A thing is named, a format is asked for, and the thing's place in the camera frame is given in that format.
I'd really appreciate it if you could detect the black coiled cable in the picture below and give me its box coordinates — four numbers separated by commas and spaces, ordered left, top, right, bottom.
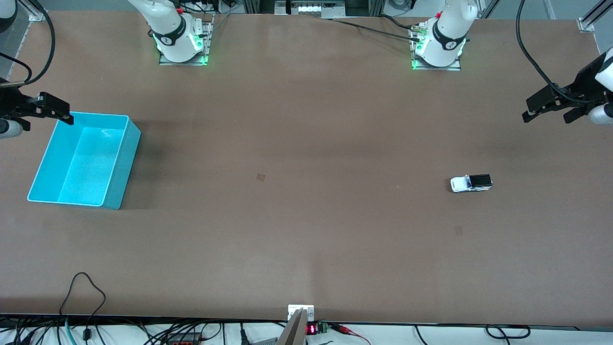
485, 324, 531, 340

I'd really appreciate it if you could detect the red clip lead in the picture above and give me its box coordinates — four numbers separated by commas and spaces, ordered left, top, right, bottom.
330, 323, 372, 345

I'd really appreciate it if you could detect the thin black looped cable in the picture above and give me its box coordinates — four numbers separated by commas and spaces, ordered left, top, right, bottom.
58, 272, 107, 342

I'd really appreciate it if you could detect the small white mounting bracket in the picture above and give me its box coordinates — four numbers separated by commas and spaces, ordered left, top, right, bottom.
288, 305, 315, 321

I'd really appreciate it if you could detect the turquoise plastic bin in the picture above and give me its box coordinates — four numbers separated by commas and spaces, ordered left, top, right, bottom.
27, 112, 142, 210

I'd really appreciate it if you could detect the grey electronics box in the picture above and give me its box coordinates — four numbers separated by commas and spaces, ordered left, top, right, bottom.
274, 0, 346, 19

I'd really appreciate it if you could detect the black cable across table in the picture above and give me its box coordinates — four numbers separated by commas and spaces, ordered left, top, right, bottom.
330, 18, 424, 44

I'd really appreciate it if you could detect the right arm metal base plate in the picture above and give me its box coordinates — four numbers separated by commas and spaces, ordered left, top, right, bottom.
158, 13, 214, 66

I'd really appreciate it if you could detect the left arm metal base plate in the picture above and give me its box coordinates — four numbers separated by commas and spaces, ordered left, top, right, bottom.
410, 24, 463, 71

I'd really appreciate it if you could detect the white toy jeep black roof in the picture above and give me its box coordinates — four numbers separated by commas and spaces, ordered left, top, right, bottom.
450, 174, 493, 193

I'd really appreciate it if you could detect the grey metal bar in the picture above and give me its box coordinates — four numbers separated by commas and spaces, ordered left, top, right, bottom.
277, 309, 308, 345

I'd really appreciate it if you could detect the aluminium frame extrusion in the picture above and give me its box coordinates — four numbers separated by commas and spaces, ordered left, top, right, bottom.
578, 0, 613, 33
17, 0, 47, 22

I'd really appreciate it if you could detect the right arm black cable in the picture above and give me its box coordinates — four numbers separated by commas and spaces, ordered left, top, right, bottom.
0, 0, 56, 87

